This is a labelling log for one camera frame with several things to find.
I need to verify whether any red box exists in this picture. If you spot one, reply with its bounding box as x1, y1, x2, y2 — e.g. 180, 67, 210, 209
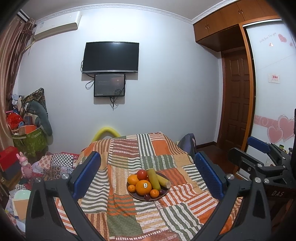
0, 146, 18, 171

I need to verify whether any yellow foam tube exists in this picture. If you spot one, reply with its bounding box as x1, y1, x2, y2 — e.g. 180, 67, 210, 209
92, 126, 120, 142

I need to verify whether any green storage box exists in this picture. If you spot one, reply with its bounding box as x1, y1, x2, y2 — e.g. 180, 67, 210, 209
12, 128, 48, 157

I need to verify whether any small wall monitor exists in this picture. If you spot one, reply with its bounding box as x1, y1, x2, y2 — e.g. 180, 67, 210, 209
94, 73, 125, 97

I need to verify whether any striped patchwork blanket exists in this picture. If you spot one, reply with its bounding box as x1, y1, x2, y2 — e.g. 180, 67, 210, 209
52, 131, 243, 241

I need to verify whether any plain orange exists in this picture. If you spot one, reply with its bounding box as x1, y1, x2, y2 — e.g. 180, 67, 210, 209
127, 174, 139, 186

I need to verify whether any large orange with sticker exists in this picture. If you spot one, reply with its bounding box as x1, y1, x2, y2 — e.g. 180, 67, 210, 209
135, 180, 152, 196

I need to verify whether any brown wooden door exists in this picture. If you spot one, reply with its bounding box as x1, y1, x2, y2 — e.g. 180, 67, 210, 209
218, 48, 250, 152

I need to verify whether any white air conditioner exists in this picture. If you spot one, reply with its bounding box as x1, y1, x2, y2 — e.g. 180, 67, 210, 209
34, 11, 81, 41

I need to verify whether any dark purple plate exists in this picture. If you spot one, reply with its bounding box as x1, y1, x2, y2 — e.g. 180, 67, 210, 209
126, 171, 171, 202

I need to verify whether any blue bag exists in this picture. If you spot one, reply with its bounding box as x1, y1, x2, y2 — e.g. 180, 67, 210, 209
177, 133, 196, 160

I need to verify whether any pink plush toy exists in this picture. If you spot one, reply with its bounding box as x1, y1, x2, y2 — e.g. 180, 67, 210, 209
16, 152, 33, 180

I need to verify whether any white wardrobe sliding door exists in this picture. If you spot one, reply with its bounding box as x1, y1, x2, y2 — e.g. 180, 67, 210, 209
240, 19, 296, 174

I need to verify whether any striped brown curtain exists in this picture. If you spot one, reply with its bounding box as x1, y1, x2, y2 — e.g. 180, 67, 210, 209
1, 16, 35, 150

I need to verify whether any small mandarin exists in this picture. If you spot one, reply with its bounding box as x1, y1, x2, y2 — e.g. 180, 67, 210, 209
127, 185, 136, 193
149, 189, 159, 199

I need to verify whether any wooden overhead cabinet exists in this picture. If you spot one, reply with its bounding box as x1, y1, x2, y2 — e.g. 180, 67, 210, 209
193, 0, 279, 52

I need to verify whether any wall-mounted black television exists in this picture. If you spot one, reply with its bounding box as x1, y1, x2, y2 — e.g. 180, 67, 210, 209
82, 41, 139, 73

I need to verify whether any grey-green pillow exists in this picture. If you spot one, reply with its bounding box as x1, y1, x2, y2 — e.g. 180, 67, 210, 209
26, 100, 53, 137

